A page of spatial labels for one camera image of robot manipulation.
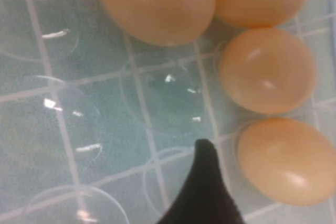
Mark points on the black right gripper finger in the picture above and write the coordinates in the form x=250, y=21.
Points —
x=204, y=187

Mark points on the clear plastic egg box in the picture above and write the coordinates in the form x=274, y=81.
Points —
x=92, y=103

